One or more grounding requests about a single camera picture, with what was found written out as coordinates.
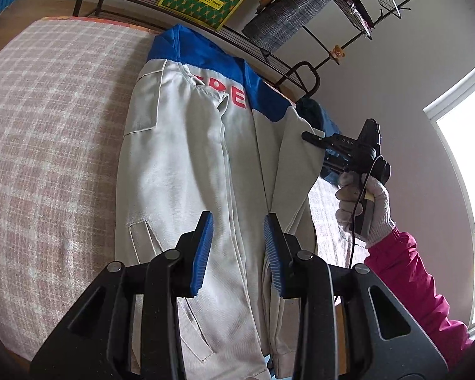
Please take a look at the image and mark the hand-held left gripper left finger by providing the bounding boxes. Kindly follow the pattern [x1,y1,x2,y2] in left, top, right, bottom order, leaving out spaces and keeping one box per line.
[29,211,214,380]

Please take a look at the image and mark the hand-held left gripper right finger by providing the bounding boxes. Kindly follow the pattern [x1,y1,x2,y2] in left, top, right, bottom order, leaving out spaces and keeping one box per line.
[263,213,449,380]

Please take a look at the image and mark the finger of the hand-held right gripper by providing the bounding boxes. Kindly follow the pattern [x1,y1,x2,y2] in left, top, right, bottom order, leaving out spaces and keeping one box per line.
[320,157,346,175]
[301,132,331,148]

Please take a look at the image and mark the white and blue jacket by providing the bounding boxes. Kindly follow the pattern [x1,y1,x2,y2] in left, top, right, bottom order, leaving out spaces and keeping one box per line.
[114,24,343,380]

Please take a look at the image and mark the folded dark blue clothes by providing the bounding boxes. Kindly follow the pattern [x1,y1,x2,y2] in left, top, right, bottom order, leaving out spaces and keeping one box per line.
[295,97,345,187]

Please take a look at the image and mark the black metal clothes rack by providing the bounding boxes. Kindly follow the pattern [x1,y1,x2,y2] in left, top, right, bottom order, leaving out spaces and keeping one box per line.
[72,0,422,99]

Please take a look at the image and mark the folded clothes on shelf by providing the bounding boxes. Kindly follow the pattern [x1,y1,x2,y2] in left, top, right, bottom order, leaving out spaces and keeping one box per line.
[332,0,377,40]

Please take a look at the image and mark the person's right hand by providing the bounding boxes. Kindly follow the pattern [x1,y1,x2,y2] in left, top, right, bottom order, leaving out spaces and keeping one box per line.
[336,170,396,246]

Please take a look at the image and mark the window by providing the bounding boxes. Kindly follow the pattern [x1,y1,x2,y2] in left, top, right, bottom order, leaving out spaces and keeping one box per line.
[423,53,475,341]

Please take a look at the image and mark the grey plaid coat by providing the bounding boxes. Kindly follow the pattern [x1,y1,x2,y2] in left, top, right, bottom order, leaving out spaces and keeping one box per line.
[241,0,381,50]

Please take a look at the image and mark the orange patterned sheet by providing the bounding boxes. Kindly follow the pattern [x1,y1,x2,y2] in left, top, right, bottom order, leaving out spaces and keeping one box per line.
[40,15,301,105]

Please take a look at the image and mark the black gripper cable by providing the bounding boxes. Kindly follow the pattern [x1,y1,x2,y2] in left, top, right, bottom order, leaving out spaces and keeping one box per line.
[348,154,383,274]

